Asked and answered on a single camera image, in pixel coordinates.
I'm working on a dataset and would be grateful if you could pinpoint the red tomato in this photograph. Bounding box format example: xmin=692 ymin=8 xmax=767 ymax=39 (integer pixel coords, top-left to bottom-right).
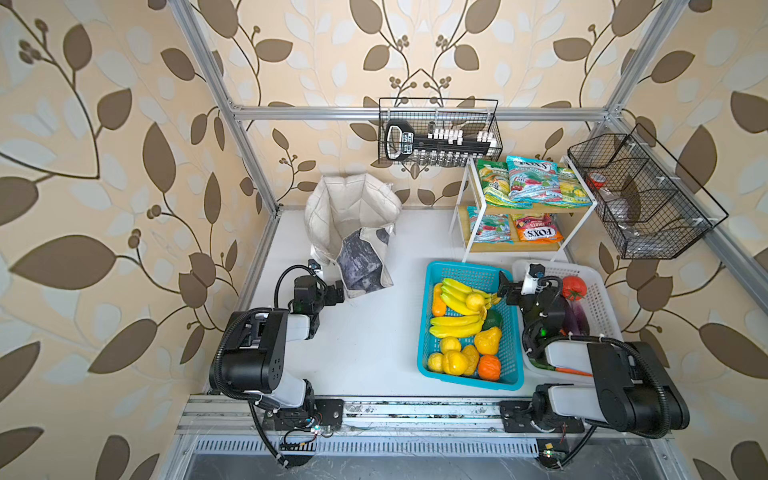
xmin=562 ymin=276 xmax=588 ymax=301

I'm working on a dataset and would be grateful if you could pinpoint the yellow lemon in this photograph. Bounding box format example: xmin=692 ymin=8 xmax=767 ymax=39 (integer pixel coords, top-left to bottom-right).
xmin=439 ymin=336 xmax=462 ymax=355

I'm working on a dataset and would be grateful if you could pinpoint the black wire basket back wall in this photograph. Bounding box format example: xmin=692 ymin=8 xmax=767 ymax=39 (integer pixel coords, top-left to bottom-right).
xmin=378 ymin=96 xmax=503 ymax=168

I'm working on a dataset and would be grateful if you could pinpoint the cream canvas grocery bag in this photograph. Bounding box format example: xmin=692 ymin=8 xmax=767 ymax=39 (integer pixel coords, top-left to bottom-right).
xmin=304 ymin=173 xmax=403 ymax=298

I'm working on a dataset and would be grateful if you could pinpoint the teal red snack bag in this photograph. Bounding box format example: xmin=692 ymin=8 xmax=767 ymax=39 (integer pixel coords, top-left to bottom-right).
xmin=506 ymin=156 xmax=562 ymax=203

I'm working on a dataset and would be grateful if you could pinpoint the green snack bag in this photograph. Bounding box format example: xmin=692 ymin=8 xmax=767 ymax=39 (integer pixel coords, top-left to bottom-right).
xmin=555 ymin=168 xmax=592 ymax=208
xmin=476 ymin=160 xmax=515 ymax=208

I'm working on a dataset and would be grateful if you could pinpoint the black wire basket right wall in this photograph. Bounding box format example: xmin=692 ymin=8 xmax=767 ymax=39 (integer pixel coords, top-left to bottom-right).
xmin=567 ymin=124 xmax=728 ymax=260

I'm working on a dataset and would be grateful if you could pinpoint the orange carrot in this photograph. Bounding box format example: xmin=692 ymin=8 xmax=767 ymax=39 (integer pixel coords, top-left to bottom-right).
xmin=544 ymin=366 xmax=593 ymax=377

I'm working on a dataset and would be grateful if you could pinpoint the banana bunch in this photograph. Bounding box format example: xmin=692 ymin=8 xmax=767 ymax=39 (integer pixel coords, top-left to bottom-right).
xmin=429 ymin=315 xmax=484 ymax=339
xmin=440 ymin=278 xmax=500 ymax=316

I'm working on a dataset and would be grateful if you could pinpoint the yellow round fruit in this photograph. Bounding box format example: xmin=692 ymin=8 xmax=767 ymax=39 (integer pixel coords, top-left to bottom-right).
xmin=427 ymin=352 xmax=445 ymax=373

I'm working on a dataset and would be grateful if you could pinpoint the yellow pear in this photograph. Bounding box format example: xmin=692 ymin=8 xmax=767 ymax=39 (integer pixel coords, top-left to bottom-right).
xmin=473 ymin=327 xmax=502 ymax=356

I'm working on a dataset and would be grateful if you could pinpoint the black wire basket wall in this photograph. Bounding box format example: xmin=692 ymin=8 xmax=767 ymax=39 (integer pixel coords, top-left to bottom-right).
xmin=378 ymin=96 xmax=503 ymax=168
xmin=567 ymin=124 xmax=728 ymax=260

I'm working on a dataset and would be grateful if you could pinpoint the yellow corn cob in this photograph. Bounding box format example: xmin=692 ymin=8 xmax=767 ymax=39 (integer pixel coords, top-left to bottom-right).
xmin=462 ymin=344 xmax=480 ymax=377

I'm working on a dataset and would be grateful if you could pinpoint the lower teal snack bag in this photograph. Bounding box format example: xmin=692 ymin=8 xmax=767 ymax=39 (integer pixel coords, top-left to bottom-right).
xmin=467 ymin=206 xmax=513 ymax=244

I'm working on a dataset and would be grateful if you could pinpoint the orange Fox's candy bag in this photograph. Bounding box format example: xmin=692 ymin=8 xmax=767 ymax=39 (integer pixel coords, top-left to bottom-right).
xmin=512 ymin=214 xmax=564 ymax=244

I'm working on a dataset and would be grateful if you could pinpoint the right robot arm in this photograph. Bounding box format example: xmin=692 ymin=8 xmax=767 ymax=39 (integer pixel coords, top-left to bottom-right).
xmin=497 ymin=262 xmax=691 ymax=438

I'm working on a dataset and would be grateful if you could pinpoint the upper banana bunch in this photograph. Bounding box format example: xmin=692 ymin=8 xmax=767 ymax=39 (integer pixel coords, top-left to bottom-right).
xmin=440 ymin=278 xmax=500 ymax=316

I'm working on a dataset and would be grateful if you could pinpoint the lower banana bunch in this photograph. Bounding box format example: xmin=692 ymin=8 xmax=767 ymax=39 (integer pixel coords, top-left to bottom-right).
xmin=429 ymin=315 xmax=484 ymax=339

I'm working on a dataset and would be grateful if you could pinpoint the small orange fruit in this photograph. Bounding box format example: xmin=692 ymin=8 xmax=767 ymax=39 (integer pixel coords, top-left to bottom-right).
xmin=431 ymin=283 xmax=447 ymax=317

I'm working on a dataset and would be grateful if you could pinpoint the teal plastic basket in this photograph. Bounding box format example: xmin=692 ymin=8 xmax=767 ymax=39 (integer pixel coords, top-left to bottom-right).
xmin=417 ymin=261 xmax=524 ymax=392

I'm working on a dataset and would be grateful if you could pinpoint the orange tangerine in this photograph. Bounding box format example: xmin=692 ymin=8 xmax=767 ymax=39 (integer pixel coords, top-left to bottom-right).
xmin=476 ymin=355 xmax=501 ymax=382

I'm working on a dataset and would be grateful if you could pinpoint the yellow bell pepper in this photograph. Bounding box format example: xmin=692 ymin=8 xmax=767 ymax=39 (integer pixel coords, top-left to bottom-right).
xmin=442 ymin=350 xmax=470 ymax=376

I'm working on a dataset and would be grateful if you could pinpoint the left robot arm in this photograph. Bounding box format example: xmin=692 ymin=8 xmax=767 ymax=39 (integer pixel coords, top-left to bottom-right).
xmin=209 ymin=261 xmax=345 ymax=428

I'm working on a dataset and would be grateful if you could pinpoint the plastic bottle red cap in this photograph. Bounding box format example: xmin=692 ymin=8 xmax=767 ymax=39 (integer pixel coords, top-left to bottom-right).
xmin=587 ymin=172 xmax=629 ymax=222

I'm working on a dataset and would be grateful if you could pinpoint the white wire shelf rack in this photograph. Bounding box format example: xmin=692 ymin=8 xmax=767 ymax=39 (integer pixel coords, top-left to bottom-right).
xmin=449 ymin=157 xmax=599 ymax=264

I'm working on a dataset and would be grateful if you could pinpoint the purple eggplant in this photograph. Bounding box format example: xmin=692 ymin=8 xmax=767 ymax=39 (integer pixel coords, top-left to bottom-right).
xmin=563 ymin=300 xmax=590 ymax=336

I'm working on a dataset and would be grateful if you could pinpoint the green snack bag right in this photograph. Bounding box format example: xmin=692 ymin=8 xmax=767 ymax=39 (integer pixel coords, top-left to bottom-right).
xmin=555 ymin=168 xmax=592 ymax=208

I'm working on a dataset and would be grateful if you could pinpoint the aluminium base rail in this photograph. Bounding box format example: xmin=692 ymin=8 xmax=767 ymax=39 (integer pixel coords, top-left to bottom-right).
xmin=175 ymin=394 xmax=679 ymax=458

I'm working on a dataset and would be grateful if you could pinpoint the green snack bag left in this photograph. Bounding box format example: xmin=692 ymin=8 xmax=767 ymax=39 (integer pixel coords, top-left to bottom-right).
xmin=476 ymin=160 xmax=515 ymax=208

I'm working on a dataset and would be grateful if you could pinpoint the black tool in basket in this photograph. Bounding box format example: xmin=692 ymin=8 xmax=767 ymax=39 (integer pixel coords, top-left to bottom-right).
xmin=378 ymin=112 xmax=503 ymax=167

